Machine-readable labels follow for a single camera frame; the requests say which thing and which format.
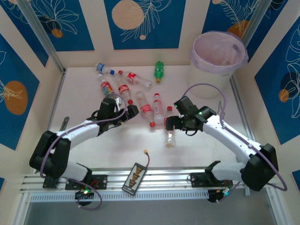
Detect clear bottle orange residue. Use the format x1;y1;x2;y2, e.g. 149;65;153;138
163;105;177;149

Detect clear bottle white red label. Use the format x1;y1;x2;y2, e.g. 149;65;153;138
153;92;165;125

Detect Qoo bottle white cap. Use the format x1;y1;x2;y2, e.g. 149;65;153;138
98;74;116;96

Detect green plastic bottle yellow cap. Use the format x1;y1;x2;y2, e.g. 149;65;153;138
153;60;165;84

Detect clear bottle blue label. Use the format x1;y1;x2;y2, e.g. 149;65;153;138
96;62;116;75

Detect white ribbed plastic bin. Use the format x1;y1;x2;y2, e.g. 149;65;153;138
187;31;248;99

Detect purple plastic bin liner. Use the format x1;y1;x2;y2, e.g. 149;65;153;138
189;31;249;71

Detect silver scissor tongs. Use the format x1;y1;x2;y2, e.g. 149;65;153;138
217;101;226;117

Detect grey metal tweezers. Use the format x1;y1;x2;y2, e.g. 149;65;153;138
60;116;70;132

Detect black board gold pads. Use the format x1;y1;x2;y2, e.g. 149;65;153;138
121;162;148;195

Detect right controller board green light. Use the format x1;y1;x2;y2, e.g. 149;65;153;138
208;189;233;203

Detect controller board green light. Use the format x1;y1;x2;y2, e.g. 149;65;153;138
75;189;95;200
208;189;233;203

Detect left controller board green light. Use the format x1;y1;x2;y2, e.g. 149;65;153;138
75;189;95;200

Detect black extrusion block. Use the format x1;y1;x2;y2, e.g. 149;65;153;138
42;177;58;189

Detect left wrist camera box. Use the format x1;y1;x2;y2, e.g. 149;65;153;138
99;97;122;118

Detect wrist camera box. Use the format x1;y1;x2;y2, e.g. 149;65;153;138
173;95;200;116
99;97;122;118

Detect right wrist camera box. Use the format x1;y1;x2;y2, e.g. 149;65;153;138
173;95;200;116

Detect red wire yellow connector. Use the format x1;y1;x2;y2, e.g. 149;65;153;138
143;149;151;168

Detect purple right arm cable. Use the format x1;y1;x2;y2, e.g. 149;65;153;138
183;83;288;192

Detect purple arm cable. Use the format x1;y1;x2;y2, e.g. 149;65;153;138
183;83;288;192
39;92;129;210

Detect aluminium side rail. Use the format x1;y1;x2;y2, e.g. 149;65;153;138
231;77;256;141
45;69;68;141

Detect aluminium extrusion rail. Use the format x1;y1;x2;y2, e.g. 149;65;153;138
20;166;270;194

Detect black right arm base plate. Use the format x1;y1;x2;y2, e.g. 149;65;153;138
190;172;233;188

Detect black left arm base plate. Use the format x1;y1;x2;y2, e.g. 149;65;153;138
65;174;108;190

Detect white slotted cable duct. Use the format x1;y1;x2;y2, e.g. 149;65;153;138
30;190;209;203

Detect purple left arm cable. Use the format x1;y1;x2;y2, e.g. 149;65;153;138
39;92;129;210

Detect aluminium corner post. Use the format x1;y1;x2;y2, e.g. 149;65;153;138
241;0;270;45
17;0;65;73

